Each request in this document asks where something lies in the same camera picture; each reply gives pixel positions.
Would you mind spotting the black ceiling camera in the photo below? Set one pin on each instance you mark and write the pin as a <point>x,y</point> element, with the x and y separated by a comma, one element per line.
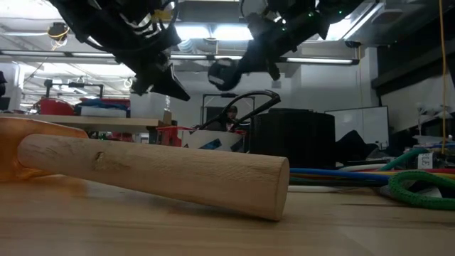
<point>352,44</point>

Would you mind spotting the white desk lamp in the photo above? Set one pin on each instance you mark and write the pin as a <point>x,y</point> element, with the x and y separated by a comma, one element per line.
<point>442,114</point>

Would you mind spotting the blue cloth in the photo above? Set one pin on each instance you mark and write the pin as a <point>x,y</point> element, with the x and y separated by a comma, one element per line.
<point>103,104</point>

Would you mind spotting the wooden workbench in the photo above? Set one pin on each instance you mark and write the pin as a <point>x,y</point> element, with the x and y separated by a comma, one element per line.
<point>117,124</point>

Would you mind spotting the person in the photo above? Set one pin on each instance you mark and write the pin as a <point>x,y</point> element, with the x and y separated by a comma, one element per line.
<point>231,111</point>

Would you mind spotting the white board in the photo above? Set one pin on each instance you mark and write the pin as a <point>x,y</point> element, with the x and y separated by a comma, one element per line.
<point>369,124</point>

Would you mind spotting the gray label card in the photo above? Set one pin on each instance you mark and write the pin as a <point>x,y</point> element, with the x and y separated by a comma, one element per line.
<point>432,192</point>

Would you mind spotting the long ceiling light bar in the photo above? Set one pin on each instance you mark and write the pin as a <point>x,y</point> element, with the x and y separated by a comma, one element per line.
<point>327,61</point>

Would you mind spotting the gray duct tape roll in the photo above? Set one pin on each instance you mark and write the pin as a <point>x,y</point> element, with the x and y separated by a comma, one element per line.
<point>291,142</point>

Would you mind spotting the white jug black cap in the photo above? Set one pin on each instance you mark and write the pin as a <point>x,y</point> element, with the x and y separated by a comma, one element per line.
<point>147,106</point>

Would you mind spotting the white flat box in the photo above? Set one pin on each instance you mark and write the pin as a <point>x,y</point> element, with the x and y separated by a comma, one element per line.
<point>103,112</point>

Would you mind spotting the red container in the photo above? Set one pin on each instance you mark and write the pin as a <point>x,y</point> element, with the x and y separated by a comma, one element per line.
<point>53,107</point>

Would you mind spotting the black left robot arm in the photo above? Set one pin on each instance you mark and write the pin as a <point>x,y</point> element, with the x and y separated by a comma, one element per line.
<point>92,21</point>

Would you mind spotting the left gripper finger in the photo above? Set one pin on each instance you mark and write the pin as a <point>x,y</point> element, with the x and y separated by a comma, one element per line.
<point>170,83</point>
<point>145,84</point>

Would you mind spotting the black plastic spool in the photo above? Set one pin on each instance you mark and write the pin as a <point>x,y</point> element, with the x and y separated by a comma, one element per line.
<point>224,76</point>

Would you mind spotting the black rectangular frame stand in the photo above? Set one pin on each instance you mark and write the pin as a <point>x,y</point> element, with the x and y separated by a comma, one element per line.
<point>213,95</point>

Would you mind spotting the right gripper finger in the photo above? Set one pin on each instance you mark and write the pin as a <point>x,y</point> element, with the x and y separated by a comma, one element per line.
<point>257,57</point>
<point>274,70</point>

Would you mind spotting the white BLUE label tag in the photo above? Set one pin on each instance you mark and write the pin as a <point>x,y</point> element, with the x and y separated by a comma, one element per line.
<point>425,160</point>

